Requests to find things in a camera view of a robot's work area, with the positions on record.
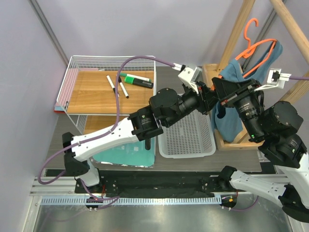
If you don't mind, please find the orange plastic hanger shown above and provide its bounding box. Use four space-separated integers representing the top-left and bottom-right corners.
209 18 278 90

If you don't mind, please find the wooden shelf board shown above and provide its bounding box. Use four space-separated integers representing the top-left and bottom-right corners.
82 115 116 134
67 71 155 115

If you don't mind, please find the white slotted cable duct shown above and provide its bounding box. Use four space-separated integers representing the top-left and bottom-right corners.
41 195 222 205

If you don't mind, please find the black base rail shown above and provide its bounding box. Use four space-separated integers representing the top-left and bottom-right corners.
88 170 235 199

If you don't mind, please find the green black highlighter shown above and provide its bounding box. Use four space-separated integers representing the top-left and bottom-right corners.
124 76 154 89

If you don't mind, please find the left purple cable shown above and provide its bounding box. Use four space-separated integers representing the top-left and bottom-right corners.
38 56 184 186

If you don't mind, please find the lower wooden shelf board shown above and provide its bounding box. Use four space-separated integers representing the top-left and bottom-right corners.
82 115 116 134

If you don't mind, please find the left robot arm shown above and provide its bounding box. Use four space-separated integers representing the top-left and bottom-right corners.
62 81 218 187

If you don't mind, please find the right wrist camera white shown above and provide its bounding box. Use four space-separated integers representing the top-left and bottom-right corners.
254 69 291 92

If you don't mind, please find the blue tank top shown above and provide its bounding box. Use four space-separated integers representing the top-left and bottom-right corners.
211 42 283 143

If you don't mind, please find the wooden clothes rack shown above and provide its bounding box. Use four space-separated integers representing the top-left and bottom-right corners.
201 0 309 151

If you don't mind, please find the white plastic basket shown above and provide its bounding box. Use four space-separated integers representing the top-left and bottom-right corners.
158 110 216 159

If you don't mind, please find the upper wooden shelf board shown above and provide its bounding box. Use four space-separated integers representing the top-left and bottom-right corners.
67 71 155 115

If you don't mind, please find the green capped white marker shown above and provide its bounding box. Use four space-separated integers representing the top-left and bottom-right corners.
120 72 152 82

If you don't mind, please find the black object on mat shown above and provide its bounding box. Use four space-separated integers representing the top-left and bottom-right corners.
145 138 151 150

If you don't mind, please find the white wire shelf rack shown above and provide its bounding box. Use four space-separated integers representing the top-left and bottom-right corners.
54 55 156 134

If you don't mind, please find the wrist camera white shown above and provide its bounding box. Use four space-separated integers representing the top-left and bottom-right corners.
254 69 291 92
178 65 202 90

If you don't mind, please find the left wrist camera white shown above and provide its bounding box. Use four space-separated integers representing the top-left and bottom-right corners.
178 65 202 90

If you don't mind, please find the white marker black cap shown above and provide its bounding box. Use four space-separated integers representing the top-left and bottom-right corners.
106 75 119 97

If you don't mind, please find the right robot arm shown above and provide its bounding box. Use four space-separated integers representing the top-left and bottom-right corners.
212 77 309 223

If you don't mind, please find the teal mat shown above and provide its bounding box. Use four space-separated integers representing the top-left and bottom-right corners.
93 138 156 167

